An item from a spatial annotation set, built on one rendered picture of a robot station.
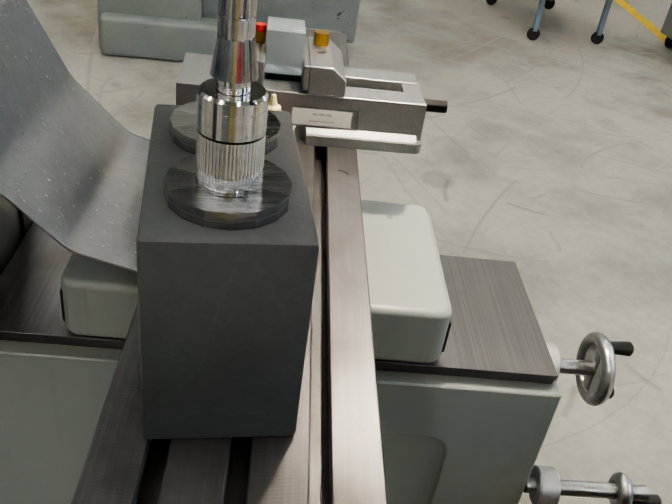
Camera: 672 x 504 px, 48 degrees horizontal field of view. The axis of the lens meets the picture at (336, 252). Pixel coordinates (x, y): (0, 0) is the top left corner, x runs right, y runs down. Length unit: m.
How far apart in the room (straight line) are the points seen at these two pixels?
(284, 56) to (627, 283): 1.92
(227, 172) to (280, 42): 0.56
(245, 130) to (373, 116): 0.58
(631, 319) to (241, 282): 2.15
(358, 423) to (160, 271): 0.23
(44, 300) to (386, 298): 0.46
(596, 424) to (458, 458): 1.05
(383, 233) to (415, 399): 0.24
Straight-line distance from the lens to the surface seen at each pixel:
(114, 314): 0.98
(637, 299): 2.70
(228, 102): 0.49
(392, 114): 1.06
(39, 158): 0.98
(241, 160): 0.50
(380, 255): 1.04
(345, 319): 0.74
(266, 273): 0.51
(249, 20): 0.48
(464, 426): 1.09
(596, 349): 1.25
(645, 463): 2.11
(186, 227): 0.51
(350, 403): 0.65
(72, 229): 0.94
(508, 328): 1.12
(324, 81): 1.04
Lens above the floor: 1.39
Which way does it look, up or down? 34 degrees down
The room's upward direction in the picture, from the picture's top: 8 degrees clockwise
